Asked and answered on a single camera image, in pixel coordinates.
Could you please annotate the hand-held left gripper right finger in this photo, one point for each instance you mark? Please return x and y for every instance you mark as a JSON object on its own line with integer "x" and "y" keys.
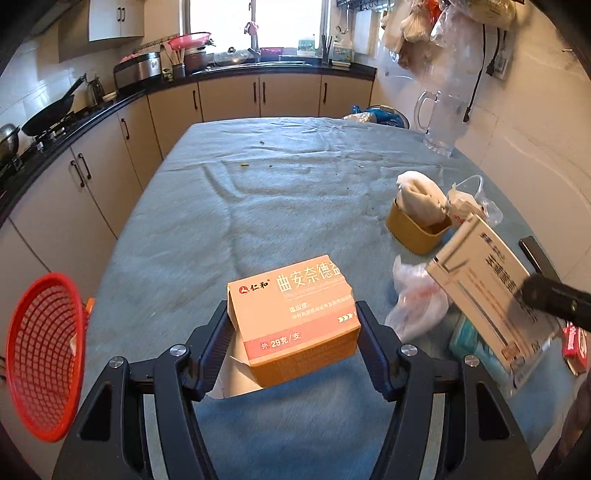
{"x": 371, "y": 350}

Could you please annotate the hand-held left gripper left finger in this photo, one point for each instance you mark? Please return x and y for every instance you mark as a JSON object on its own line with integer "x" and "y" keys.
{"x": 214, "y": 341}

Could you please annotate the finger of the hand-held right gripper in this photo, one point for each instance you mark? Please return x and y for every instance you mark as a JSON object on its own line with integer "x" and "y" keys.
{"x": 554, "y": 295}
{"x": 538, "y": 254}

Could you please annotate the orange medicine box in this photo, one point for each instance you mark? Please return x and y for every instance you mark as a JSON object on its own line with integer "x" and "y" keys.
{"x": 295, "y": 300}

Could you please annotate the yellow plastic container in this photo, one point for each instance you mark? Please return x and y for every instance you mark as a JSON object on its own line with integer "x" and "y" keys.
{"x": 411, "y": 230}

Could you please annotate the white cloth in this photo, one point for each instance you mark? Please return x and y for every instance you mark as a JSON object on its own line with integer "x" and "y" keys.
{"x": 420, "y": 194}

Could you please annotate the red plastic basket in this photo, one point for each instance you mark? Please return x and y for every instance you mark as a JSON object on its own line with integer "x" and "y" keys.
{"x": 41, "y": 350}

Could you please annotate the small red box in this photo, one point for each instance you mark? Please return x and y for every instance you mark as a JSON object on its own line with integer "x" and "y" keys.
{"x": 577, "y": 344}

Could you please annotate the teal tissue packet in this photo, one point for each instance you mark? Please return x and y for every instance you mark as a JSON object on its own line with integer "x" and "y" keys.
{"x": 471, "y": 341}

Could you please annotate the clear plastic cup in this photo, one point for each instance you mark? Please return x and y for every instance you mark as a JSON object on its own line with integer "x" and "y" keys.
{"x": 471, "y": 184}

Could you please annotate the grey-blue tablecloth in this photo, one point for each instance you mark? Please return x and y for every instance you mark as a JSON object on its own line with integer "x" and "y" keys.
{"x": 277, "y": 198}

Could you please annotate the clear glass pitcher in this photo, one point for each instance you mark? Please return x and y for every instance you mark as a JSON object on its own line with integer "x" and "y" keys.
{"x": 443, "y": 129}

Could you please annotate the blue plastic bag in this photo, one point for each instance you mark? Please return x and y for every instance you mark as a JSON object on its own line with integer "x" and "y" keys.
{"x": 388, "y": 117}

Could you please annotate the hanging clear plastic bag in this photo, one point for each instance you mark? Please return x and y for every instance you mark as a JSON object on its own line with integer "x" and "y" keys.
{"x": 457, "y": 55}

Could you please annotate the bagged bread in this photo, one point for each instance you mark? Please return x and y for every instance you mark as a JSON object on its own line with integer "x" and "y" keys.
{"x": 360, "y": 117}

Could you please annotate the cream lower kitchen cabinets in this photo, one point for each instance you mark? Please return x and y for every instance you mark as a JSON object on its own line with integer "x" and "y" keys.
{"x": 217, "y": 101}

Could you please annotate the cream kitchen cabinets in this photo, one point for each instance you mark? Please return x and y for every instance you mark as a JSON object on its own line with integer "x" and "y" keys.
{"x": 217, "y": 101}
{"x": 111, "y": 18}

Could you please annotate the black kitchen countertop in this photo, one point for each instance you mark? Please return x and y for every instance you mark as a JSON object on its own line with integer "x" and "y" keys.
{"x": 138, "y": 94}

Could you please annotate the hanging white plastic bag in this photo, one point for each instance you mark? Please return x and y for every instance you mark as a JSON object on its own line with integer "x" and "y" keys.
{"x": 411, "y": 27}

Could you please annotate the gas stove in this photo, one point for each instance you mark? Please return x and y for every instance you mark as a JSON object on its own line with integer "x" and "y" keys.
{"x": 51, "y": 136}

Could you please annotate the utensil holder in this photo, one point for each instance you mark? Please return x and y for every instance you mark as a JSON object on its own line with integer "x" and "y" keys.
{"x": 178, "y": 69}

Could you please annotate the steel kettle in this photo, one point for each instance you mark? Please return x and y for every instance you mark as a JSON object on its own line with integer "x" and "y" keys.
{"x": 94, "y": 92}

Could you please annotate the black wok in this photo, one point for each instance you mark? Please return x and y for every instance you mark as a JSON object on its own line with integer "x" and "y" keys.
{"x": 48, "y": 115}

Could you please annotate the dark cooking pot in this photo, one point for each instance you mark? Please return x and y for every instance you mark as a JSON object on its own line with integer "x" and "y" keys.
{"x": 196, "y": 60}

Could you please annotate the steel countertop appliance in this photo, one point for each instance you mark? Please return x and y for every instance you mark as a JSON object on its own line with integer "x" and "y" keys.
{"x": 147, "y": 67}

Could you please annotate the pan in sink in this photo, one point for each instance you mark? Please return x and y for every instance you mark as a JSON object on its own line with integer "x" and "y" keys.
{"x": 231, "y": 57}

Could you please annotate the steel pot with lid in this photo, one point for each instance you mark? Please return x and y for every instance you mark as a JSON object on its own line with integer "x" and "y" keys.
{"x": 8, "y": 138}

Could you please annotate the kitchen faucet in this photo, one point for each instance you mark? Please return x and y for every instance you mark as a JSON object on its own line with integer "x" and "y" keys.
{"x": 254, "y": 50}

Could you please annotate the purple basin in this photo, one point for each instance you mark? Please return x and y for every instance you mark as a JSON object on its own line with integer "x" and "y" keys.
{"x": 271, "y": 50}

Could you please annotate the red plastic basin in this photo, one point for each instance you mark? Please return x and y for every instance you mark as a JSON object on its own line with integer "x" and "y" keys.
{"x": 189, "y": 41}

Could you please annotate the green white packet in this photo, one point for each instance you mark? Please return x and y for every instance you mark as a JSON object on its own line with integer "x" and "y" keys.
{"x": 307, "y": 45}

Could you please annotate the kitchen window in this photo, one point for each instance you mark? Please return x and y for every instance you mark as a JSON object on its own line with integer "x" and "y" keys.
{"x": 277, "y": 23}

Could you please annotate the cream upper kitchen cabinets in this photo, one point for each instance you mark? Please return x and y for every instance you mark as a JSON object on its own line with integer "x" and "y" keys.
{"x": 111, "y": 18}

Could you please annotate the wall rack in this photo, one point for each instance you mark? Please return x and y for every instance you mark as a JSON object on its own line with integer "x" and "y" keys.
{"x": 364, "y": 4}

